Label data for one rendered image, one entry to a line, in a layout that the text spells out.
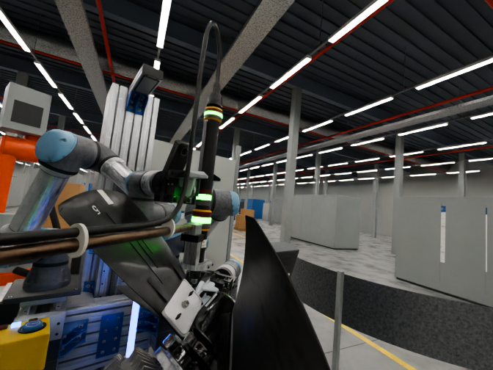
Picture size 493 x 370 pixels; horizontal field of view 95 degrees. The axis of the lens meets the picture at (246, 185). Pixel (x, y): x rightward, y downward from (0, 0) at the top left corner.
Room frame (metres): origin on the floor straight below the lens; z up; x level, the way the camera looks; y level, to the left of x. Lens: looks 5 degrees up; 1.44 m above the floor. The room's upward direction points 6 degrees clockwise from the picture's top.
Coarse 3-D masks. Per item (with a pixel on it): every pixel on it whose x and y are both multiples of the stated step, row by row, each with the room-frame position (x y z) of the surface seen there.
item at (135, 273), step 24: (96, 192) 0.39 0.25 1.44; (72, 216) 0.31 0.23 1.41; (120, 216) 0.41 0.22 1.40; (144, 216) 0.49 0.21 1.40; (144, 240) 0.42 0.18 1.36; (120, 264) 0.35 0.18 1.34; (144, 264) 0.40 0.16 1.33; (168, 264) 0.45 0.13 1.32; (144, 288) 0.37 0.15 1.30; (168, 288) 0.42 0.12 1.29
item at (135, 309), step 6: (138, 306) 0.79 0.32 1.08; (132, 312) 0.77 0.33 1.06; (138, 312) 0.79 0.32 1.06; (132, 318) 0.78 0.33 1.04; (132, 324) 0.78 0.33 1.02; (132, 330) 0.78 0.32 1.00; (132, 336) 0.78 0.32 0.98; (132, 342) 0.78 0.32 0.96; (132, 348) 0.79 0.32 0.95; (126, 354) 0.77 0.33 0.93
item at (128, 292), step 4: (120, 288) 0.64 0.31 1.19; (124, 288) 0.64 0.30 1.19; (128, 288) 0.65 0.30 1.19; (124, 292) 0.62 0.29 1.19; (128, 292) 0.62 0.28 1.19; (132, 292) 0.62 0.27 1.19; (128, 296) 0.60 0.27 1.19; (132, 296) 0.60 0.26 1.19; (136, 296) 0.61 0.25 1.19; (136, 300) 0.58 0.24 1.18; (140, 300) 0.59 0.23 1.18; (140, 304) 0.57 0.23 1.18; (144, 304) 0.57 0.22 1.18; (148, 308) 0.55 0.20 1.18; (152, 308) 0.55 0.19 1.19; (152, 312) 0.54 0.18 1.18; (160, 316) 0.52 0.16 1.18
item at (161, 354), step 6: (162, 348) 0.44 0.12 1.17; (156, 354) 0.40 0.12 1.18; (162, 354) 0.39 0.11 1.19; (168, 354) 0.42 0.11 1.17; (162, 360) 0.38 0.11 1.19; (168, 360) 0.38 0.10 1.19; (174, 360) 0.40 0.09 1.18; (162, 366) 0.38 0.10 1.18; (168, 366) 0.37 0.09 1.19; (174, 366) 0.37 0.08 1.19
